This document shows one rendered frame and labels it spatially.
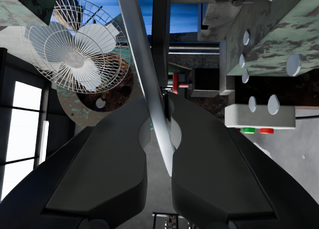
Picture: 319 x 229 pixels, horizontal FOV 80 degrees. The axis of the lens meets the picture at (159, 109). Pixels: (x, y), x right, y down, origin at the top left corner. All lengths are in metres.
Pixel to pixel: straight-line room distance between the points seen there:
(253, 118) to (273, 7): 0.24
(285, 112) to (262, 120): 0.05
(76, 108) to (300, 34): 1.61
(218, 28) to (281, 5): 0.20
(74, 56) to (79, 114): 0.68
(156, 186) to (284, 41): 6.90
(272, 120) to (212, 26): 0.24
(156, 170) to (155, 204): 1.11
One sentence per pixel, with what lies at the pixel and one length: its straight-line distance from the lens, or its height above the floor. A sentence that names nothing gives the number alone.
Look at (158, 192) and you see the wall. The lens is 7.15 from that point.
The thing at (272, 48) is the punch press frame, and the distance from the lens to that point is 0.34.
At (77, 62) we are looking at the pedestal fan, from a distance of 1.17.
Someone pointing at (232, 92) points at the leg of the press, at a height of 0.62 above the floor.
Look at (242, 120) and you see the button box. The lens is 0.45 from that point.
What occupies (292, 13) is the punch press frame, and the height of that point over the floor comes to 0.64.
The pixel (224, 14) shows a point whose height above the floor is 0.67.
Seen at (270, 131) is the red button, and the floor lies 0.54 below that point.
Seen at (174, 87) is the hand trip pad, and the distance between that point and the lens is 0.53.
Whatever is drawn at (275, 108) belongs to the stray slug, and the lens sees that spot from 0.25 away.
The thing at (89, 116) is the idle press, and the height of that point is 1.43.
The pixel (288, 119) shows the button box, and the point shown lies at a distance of 0.49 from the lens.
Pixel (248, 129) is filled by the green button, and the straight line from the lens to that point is 0.48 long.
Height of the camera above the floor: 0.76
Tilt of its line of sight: 4 degrees up
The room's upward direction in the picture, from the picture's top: 88 degrees counter-clockwise
